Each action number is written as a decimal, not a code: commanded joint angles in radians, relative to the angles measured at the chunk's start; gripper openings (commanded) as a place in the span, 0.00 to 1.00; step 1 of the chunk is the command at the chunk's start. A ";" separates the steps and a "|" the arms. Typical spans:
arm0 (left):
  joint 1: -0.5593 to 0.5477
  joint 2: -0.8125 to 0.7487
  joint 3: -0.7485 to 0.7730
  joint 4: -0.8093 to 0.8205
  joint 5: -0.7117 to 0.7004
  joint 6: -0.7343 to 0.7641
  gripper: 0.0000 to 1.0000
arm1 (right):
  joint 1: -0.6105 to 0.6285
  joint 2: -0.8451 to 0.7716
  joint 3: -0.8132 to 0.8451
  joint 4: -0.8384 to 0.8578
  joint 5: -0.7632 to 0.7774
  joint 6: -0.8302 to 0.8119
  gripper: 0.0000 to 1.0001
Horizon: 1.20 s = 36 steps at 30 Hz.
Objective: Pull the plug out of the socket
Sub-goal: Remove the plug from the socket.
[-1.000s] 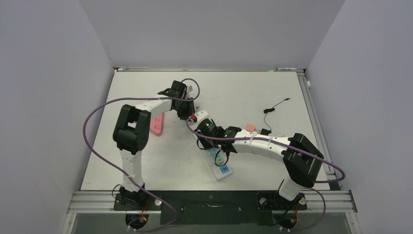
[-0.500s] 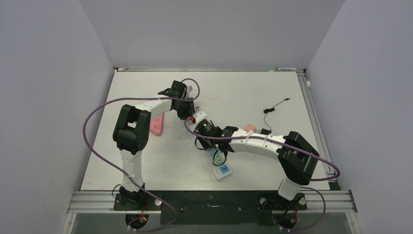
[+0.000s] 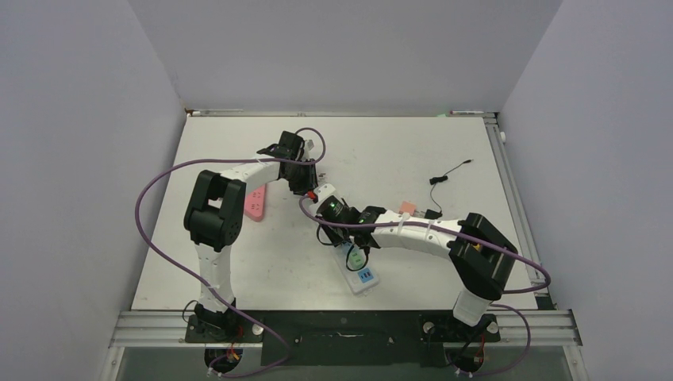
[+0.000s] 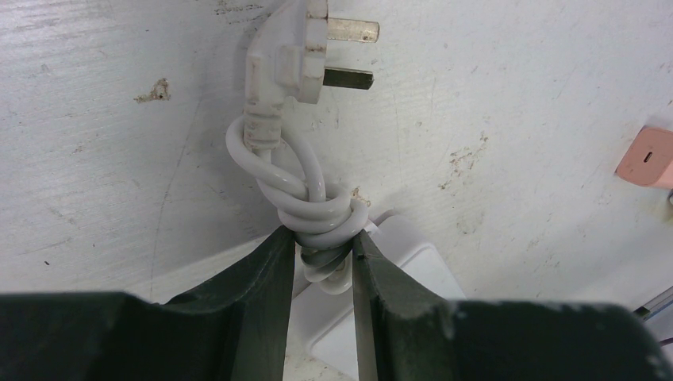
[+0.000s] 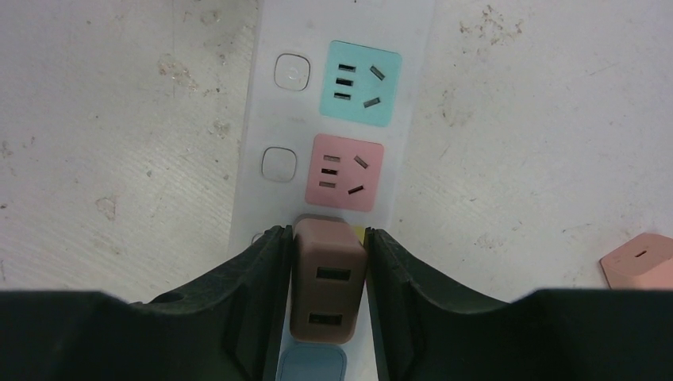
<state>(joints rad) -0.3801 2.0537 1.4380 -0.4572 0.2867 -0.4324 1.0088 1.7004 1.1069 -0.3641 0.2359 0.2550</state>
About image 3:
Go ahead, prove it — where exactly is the pink triangular socket base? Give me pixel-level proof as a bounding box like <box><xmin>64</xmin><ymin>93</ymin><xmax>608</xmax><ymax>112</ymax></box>
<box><xmin>244</xmin><ymin>185</ymin><xmax>267</xmax><ymax>222</ymax></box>

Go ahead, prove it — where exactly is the green cube plug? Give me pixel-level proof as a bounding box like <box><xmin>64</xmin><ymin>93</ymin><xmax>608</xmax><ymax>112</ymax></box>
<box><xmin>346</xmin><ymin>251</ymin><xmax>367</xmax><ymax>271</ymax></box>

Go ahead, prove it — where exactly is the white long power strip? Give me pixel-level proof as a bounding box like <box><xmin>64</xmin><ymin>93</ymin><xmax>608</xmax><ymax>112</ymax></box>
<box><xmin>331</xmin><ymin>242</ymin><xmax>380</xmax><ymax>295</ymax></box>

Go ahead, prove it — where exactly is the wrist white camera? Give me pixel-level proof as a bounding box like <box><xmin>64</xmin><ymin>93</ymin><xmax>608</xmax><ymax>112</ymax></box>
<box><xmin>302</xmin><ymin>139</ymin><xmax>314</xmax><ymax>160</ymax></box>
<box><xmin>311</xmin><ymin>183</ymin><xmax>338</xmax><ymax>208</ymax></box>

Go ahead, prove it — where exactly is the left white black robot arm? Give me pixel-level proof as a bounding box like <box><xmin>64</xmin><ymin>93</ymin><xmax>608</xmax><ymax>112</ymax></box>
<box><xmin>183</xmin><ymin>155</ymin><xmax>317</xmax><ymax>341</ymax></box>

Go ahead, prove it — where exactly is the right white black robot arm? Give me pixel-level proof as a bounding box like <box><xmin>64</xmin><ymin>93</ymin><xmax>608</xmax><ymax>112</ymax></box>
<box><xmin>308</xmin><ymin>195</ymin><xmax>518</xmax><ymax>340</ymax></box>

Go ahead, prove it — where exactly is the salmon cube plug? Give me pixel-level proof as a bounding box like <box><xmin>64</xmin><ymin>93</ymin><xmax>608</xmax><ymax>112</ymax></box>
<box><xmin>398</xmin><ymin>202</ymin><xmax>417</xmax><ymax>215</ymax></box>

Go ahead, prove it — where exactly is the blue cube plug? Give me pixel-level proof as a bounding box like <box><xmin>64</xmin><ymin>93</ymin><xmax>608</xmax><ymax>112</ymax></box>
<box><xmin>341</xmin><ymin>243</ymin><xmax>353</xmax><ymax>256</ymax></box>

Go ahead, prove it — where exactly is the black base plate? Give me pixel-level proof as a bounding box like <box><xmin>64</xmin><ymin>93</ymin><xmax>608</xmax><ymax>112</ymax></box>
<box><xmin>185</xmin><ymin>310</ymin><xmax>501</xmax><ymax>368</ymax></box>

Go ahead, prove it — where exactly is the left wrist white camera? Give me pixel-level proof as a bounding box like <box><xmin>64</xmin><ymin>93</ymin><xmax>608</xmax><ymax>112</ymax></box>
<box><xmin>302</xmin><ymin>139</ymin><xmax>314</xmax><ymax>160</ymax></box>

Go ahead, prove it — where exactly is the black power adapter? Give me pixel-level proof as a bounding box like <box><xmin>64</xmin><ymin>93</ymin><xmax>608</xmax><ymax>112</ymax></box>
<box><xmin>424</xmin><ymin>209</ymin><xmax>443</xmax><ymax>220</ymax></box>

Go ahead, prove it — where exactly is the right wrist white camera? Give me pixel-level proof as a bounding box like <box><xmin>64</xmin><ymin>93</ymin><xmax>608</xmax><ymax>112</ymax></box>
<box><xmin>311</xmin><ymin>183</ymin><xmax>338</xmax><ymax>208</ymax></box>

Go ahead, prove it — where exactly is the aluminium frame rail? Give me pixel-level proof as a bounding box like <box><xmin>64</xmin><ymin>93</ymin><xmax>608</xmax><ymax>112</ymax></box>
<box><xmin>100</xmin><ymin>306</ymin><xmax>589</xmax><ymax>380</ymax></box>

